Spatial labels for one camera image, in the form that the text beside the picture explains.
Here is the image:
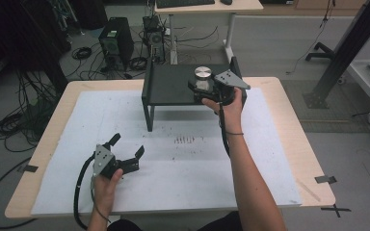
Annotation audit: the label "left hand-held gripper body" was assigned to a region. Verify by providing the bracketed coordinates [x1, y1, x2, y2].
[91, 143, 141, 180]

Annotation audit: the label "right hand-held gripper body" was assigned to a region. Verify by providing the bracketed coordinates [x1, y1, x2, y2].
[193, 68, 251, 108]

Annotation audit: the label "white jar with metal lid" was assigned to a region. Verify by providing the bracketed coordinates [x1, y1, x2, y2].
[194, 65, 214, 93]

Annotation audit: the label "black metal shelf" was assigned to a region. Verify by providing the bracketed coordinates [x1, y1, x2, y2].
[141, 56, 249, 133]

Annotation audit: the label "person's right hand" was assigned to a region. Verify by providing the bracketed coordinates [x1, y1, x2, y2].
[200, 86, 245, 135]

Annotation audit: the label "person's left hand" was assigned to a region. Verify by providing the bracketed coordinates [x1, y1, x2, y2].
[92, 167, 124, 218]

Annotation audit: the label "white table mat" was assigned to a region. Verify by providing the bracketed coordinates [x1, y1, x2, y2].
[30, 87, 304, 217]

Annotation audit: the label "small black computer tower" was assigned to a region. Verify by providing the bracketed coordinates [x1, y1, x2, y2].
[142, 14, 167, 64]

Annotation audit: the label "black tape strip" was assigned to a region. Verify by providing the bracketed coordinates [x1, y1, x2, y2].
[314, 174, 338, 185]
[21, 164, 40, 174]

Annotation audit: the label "white-legged wooden desk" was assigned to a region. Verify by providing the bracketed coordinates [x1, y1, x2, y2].
[153, 0, 265, 65]

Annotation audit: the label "black keyboard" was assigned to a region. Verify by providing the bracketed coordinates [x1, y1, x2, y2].
[155, 0, 217, 10]

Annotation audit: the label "large black computer tower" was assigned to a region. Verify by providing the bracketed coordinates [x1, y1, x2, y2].
[97, 16, 135, 72]

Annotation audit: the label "black stand foot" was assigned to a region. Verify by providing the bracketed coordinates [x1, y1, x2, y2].
[304, 41, 335, 63]

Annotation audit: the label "person's dark pants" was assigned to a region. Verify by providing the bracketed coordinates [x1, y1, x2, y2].
[106, 210, 244, 231]

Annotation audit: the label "dark curtain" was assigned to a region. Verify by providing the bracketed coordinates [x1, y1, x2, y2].
[0, 0, 72, 95]

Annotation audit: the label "black tape cross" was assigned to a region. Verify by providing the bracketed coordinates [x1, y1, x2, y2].
[320, 203, 353, 219]

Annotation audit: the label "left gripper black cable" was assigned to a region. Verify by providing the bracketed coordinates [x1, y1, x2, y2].
[72, 154, 96, 231]

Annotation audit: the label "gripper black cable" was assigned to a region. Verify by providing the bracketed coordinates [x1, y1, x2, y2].
[218, 101, 233, 159]
[72, 154, 96, 231]

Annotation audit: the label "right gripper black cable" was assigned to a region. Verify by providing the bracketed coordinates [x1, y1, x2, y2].
[218, 101, 233, 159]

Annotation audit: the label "tangled black cable bundle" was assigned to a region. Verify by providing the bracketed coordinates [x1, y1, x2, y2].
[0, 68, 66, 154]

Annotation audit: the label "coiled black cable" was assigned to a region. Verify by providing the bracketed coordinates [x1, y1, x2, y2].
[71, 45, 93, 61]

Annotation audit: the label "black metal post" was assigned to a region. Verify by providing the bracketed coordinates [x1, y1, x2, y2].
[303, 0, 370, 110]

